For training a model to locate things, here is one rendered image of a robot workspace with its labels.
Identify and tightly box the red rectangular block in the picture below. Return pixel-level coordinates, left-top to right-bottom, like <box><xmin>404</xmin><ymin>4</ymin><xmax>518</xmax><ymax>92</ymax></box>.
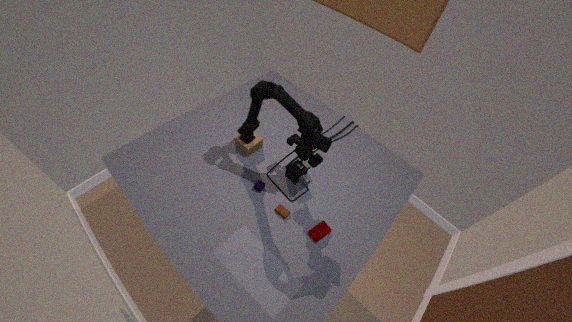
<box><xmin>308</xmin><ymin>220</ymin><xmax>331</xmax><ymax>243</ymax></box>

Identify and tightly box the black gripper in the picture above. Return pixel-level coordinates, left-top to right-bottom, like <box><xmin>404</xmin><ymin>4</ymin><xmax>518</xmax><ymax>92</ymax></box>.
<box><xmin>287</xmin><ymin>134</ymin><xmax>323</xmax><ymax>168</ymax></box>

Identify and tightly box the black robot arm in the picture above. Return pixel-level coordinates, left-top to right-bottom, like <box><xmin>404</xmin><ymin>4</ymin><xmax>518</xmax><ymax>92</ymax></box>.
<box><xmin>237</xmin><ymin>80</ymin><xmax>332</xmax><ymax>153</ymax></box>

